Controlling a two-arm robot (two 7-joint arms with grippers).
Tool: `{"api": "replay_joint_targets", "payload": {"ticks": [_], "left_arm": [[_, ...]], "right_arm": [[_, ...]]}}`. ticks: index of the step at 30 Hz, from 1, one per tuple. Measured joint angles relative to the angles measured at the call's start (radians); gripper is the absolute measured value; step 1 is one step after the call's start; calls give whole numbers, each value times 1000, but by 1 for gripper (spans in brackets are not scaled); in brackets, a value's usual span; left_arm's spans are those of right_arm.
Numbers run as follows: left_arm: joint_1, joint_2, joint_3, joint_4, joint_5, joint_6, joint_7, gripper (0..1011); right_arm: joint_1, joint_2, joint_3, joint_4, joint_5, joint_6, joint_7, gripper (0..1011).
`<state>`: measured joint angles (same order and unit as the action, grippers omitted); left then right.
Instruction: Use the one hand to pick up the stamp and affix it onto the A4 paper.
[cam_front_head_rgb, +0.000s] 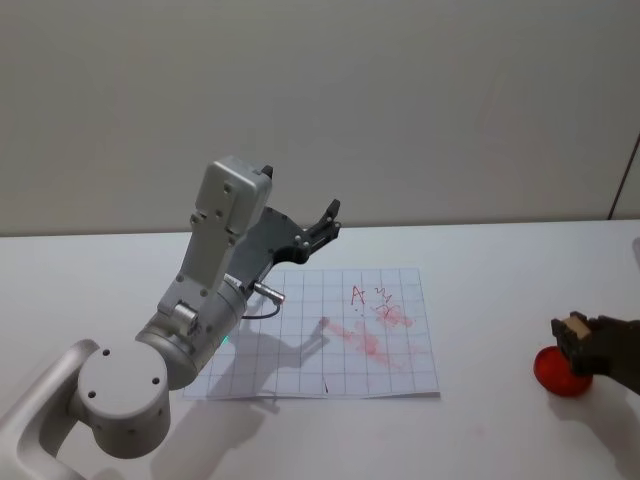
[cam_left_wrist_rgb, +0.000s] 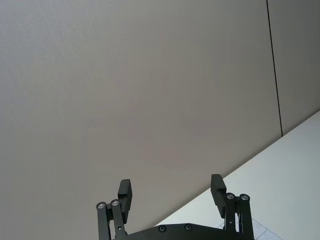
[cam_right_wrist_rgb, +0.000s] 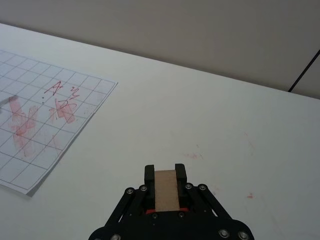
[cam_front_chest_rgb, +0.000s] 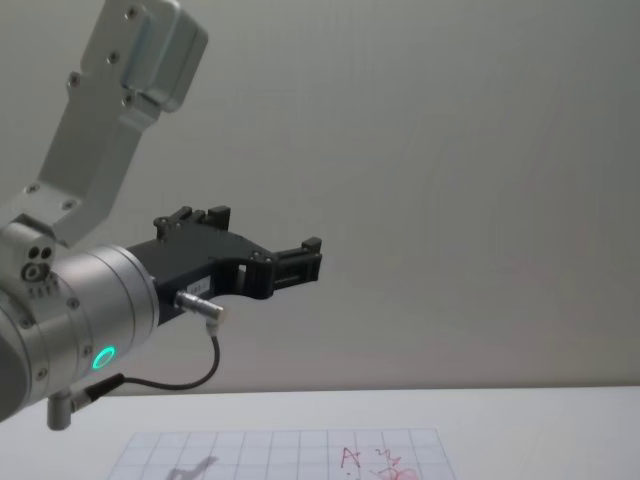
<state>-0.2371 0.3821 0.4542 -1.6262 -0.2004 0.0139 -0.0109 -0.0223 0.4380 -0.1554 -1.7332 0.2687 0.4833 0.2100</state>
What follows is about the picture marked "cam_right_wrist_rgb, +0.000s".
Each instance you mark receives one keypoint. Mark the white grid paper sheet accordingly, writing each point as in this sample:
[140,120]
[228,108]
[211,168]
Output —
[72,105]

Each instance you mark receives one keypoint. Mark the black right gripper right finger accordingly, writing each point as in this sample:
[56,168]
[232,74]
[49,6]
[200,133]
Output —
[182,175]

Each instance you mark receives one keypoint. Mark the brown cardboard block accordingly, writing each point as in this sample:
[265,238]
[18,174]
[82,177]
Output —
[166,190]

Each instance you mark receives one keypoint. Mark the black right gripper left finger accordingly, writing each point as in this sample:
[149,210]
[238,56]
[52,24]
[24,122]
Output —
[149,180]

